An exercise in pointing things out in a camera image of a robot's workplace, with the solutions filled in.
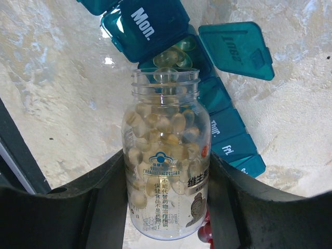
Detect teal weekly pill organizer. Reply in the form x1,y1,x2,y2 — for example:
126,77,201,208
82,1,274,177

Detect amber pill bottle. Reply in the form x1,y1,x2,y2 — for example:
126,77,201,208
121,67,211,240

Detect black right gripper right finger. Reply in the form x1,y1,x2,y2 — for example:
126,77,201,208
207,153,331,248

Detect dark grapes on table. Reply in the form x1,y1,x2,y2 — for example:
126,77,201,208
198,211,214,249

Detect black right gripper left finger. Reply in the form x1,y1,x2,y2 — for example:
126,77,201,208
1,151,128,248

